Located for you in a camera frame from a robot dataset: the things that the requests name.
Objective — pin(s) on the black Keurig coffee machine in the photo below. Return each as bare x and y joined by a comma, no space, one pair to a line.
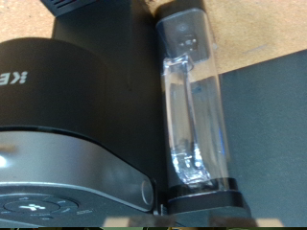
80,96

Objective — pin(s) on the clear water reservoir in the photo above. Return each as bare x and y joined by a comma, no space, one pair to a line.
198,111

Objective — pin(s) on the grey backdrop panel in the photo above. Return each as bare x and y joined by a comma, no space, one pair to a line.
271,143

